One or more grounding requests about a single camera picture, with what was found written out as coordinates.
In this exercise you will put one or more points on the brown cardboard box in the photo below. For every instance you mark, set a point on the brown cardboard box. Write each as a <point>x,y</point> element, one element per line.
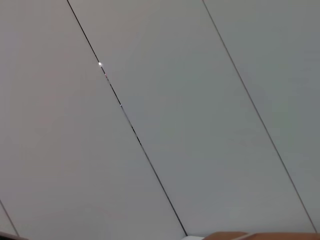
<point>280,236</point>

